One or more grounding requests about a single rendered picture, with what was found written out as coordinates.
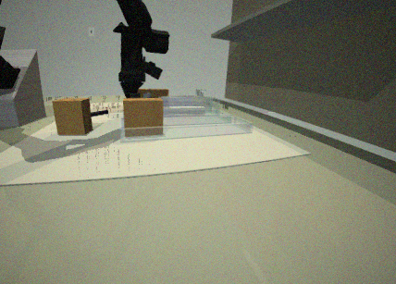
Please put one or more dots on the tan rectangular block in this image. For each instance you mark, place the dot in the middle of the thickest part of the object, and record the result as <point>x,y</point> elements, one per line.
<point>143,112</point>

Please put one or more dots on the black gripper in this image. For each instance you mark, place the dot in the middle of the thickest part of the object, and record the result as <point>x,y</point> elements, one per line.
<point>130,75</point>

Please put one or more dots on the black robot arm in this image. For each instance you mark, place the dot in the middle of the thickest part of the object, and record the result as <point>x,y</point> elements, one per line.
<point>138,35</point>

